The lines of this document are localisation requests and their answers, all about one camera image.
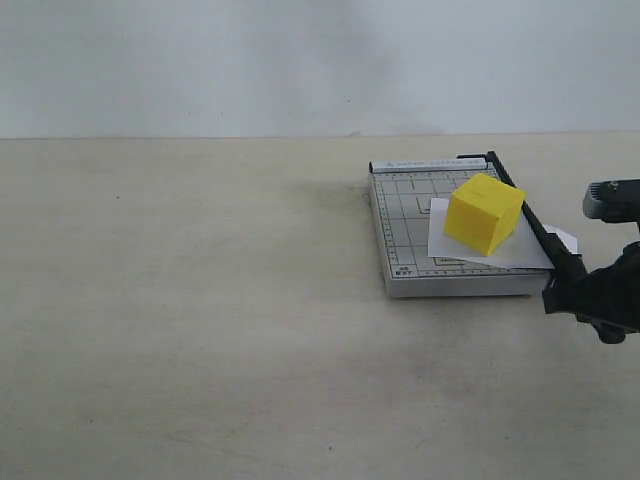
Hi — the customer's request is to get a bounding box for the grey paper cutter base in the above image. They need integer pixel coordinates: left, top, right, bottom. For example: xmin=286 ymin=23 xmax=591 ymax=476
xmin=369 ymin=152 xmax=551 ymax=299

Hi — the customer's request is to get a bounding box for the yellow foam cube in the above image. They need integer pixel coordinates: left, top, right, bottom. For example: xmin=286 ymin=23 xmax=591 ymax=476
xmin=443 ymin=173 xmax=526 ymax=256

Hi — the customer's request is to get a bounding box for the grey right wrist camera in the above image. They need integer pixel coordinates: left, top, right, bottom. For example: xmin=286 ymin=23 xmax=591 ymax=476
xmin=582 ymin=179 xmax=640 ymax=224

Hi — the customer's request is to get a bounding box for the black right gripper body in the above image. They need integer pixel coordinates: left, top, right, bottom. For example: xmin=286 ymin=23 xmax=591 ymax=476
xmin=613 ymin=241 xmax=640 ymax=280

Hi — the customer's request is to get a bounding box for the black cutter blade lever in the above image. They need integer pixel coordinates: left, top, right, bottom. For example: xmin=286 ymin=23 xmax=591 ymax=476
xmin=456 ymin=150 xmax=626 ymax=345

